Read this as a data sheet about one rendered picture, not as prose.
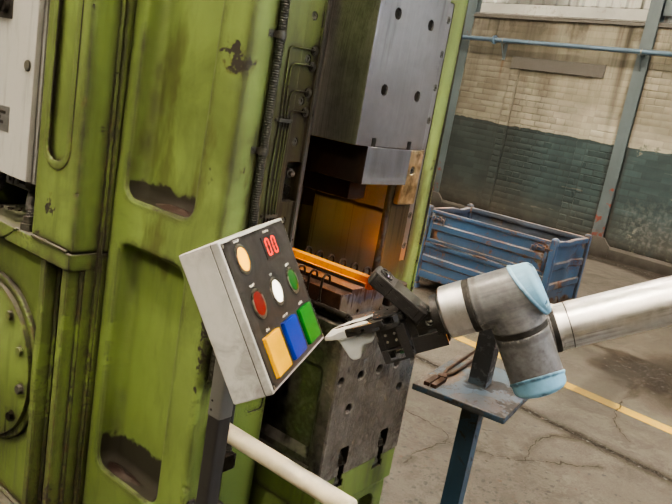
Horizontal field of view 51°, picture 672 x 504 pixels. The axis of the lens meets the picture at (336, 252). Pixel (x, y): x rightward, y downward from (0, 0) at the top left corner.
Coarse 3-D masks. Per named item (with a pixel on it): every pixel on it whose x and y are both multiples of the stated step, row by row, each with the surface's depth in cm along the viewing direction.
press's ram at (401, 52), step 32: (352, 0) 166; (384, 0) 161; (416, 0) 171; (448, 0) 181; (352, 32) 166; (384, 32) 165; (416, 32) 174; (352, 64) 167; (384, 64) 168; (416, 64) 178; (320, 96) 174; (352, 96) 167; (384, 96) 171; (416, 96) 183; (320, 128) 174; (352, 128) 168; (384, 128) 175; (416, 128) 186
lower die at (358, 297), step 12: (300, 264) 200; (312, 264) 198; (312, 276) 192; (336, 276) 193; (312, 288) 186; (324, 288) 183; (336, 288) 185; (348, 288) 184; (360, 288) 186; (324, 300) 184; (336, 300) 181; (348, 300) 183; (360, 300) 188; (372, 300) 192; (348, 312) 185; (360, 312) 189
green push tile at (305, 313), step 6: (306, 306) 146; (300, 312) 142; (306, 312) 145; (312, 312) 148; (300, 318) 142; (306, 318) 144; (312, 318) 147; (306, 324) 143; (312, 324) 146; (306, 330) 142; (312, 330) 145; (318, 330) 148; (306, 336) 142; (312, 336) 144; (312, 342) 143
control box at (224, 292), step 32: (192, 256) 119; (224, 256) 119; (256, 256) 131; (288, 256) 147; (192, 288) 121; (224, 288) 119; (256, 288) 126; (288, 288) 141; (224, 320) 120; (256, 320) 123; (224, 352) 121; (256, 352) 120; (288, 352) 132; (256, 384) 121
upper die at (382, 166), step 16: (320, 144) 181; (336, 144) 178; (320, 160) 181; (336, 160) 178; (352, 160) 175; (368, 160) 173; (384, 160) 179; (400, 160) 184; (336, 176) 178; (352, 176) 175; (368, 176) 175; (384, 176) 181; (400, 176) 186
